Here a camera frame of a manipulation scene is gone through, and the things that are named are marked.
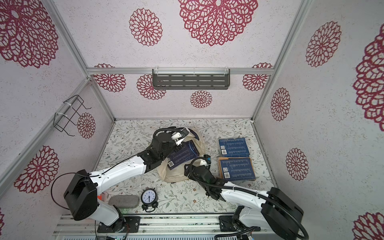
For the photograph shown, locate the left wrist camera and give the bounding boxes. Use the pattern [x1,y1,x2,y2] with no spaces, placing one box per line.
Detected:
[171,128,190,146]

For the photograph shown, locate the black wire wall rack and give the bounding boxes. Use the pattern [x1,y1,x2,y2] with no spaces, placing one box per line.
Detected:
[53,94,92,137]

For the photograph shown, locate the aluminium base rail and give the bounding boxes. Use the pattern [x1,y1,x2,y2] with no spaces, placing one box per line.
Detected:
[52,213,234,239]

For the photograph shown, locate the black analog alarm clock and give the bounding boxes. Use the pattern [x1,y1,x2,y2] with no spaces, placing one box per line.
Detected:
[141,188,159,213]

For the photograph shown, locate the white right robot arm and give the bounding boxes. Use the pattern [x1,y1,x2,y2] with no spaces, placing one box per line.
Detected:
[185,164,309,240]

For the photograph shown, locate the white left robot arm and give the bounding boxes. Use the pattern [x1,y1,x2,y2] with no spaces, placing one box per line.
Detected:
[64,128,190,231]

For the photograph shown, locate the grey metal wall shelf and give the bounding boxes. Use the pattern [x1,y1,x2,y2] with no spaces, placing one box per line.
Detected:
[152,69,231,90]

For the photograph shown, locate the blue books in bag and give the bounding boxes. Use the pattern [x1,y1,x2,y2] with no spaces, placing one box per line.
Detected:
[168,141,200,170]

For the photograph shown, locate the beige canvas tote bag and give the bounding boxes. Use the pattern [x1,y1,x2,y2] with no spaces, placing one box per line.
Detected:
[156,128,207,183]

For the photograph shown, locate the orange spine book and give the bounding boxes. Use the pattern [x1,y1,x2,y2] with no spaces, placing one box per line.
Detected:
[217,157,223,179]

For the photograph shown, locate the grey sponge block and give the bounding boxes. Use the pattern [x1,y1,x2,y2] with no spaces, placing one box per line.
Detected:
[108,195,140,209]

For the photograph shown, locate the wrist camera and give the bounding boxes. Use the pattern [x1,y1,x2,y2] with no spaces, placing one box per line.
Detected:
[199,155,212,169]
[171,128,190,146]

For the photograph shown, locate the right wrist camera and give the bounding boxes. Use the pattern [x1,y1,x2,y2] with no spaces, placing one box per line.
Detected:
[199,155,212,169]

